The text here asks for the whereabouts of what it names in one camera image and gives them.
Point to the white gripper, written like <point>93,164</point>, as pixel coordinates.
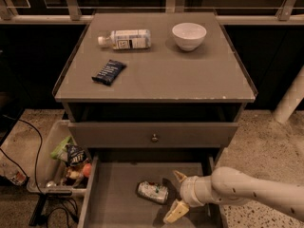
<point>188,191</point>

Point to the crushed 7up can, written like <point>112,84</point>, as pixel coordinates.
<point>153,191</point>

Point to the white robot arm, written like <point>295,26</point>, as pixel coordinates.
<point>265,167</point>

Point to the round metal drawer knob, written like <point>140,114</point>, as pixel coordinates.
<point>154,138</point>

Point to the open middle grey drawer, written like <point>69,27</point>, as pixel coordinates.
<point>111,198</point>

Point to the closed top grey drawer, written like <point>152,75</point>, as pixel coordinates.
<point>138,135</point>

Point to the grey drawer cabinet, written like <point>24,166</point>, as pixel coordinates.
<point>162,84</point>

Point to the red apple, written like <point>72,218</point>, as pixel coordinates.
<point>87,170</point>

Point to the dark blue chip bag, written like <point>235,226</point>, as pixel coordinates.
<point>75,154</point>

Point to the clear plastic storage bin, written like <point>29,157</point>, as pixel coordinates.
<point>49,173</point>

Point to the green snack bag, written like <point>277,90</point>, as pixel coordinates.
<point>60,151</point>

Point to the dark blue snack bar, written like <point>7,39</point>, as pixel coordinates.
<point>109,72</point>

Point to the black device on floor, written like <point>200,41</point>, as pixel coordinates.
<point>38,217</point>

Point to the white ceramic bowl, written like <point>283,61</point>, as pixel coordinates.
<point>188,36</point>

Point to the clear plastic water bottle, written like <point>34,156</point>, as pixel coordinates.
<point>126,39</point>

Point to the plastic bottle on floor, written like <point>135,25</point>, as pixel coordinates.
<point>14,174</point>

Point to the metal window railing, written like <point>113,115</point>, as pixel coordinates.
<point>228,12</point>

